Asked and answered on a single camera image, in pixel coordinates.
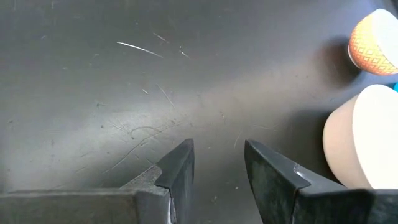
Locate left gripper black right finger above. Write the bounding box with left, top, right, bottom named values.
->
left=244, top=139, right=398, bottom=224

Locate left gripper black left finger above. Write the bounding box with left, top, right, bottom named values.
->
left=0, top=138, right=196, bottom=224

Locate beige bowl with white inside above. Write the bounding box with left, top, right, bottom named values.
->
left=322, top=83, right=398, bottom=190

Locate orange diamond-patterned bowl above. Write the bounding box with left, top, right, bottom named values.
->
left=347, top=8, right=398, bottom=76

